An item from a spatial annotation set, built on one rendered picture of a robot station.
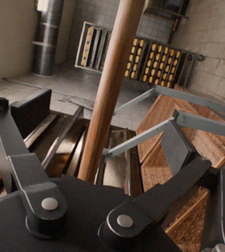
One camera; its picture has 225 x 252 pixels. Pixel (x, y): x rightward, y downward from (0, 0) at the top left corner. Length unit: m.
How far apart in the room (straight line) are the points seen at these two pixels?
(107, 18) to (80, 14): 0.67
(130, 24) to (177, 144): 0.15
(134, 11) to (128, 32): 0.03
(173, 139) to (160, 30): 5.17
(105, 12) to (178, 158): 5.19
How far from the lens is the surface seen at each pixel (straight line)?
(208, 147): 1.15
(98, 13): 5.32
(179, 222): 0.85
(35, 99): 0.18
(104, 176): 1.27
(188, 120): 0.69
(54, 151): 1.09
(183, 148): 0.16
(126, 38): 0.25
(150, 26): 5.30
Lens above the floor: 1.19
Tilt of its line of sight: 4 degrees down
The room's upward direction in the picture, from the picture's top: 76 degrees counter-clockwise
